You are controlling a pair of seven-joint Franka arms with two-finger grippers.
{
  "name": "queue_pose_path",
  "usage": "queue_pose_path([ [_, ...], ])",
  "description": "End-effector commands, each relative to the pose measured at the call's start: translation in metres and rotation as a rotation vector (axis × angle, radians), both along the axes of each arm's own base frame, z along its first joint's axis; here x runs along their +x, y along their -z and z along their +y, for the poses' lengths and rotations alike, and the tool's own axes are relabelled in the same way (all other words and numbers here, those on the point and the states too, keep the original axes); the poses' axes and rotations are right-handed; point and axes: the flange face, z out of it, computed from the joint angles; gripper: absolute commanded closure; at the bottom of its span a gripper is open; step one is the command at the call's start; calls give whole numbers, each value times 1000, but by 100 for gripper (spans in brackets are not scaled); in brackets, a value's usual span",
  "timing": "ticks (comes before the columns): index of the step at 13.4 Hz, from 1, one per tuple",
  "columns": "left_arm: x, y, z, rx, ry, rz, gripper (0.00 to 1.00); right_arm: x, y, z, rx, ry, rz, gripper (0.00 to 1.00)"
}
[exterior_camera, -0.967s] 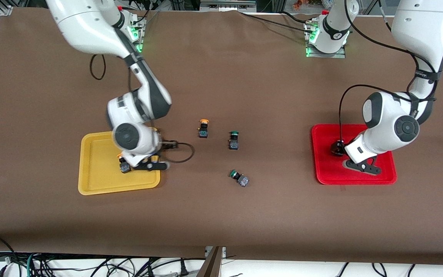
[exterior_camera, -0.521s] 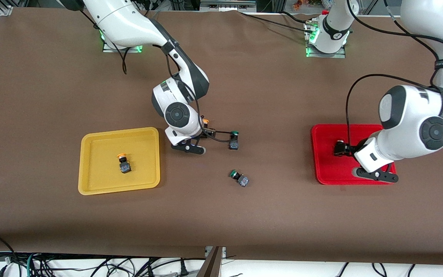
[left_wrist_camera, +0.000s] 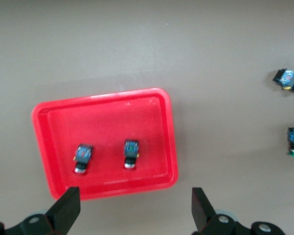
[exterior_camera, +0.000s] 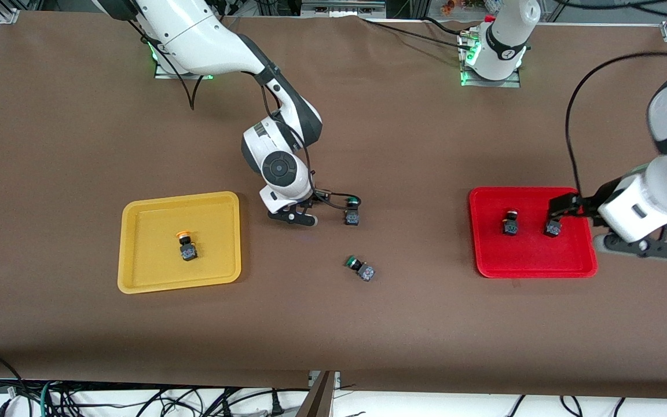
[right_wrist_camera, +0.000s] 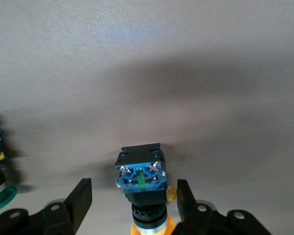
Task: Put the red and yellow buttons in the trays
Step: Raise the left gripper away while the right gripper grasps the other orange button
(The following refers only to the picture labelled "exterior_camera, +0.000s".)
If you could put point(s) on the yellow push button switch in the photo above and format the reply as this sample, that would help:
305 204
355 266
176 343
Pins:
187 252

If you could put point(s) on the red push button switch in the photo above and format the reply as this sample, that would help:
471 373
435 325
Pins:
553 230
510 227

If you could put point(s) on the grey frame post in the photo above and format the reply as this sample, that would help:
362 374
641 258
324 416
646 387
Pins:
319 399

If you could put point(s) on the red plastic tray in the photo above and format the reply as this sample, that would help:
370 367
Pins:
530 255

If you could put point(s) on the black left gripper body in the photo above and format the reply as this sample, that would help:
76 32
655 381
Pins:
589 202

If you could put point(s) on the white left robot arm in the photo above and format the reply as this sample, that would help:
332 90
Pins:
658 197

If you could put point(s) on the green push button switch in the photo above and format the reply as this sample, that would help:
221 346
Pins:
352 219
365 272

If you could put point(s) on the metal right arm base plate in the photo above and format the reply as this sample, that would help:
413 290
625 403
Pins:
162 72

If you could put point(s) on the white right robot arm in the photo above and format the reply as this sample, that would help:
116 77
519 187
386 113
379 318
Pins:
206 40

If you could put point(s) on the yellow plastic tray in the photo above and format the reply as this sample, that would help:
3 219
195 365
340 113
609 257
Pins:
154 255

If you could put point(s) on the orange background object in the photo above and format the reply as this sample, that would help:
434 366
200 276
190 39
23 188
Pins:
455 6

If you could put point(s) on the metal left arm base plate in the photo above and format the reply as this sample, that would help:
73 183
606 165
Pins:
507 83

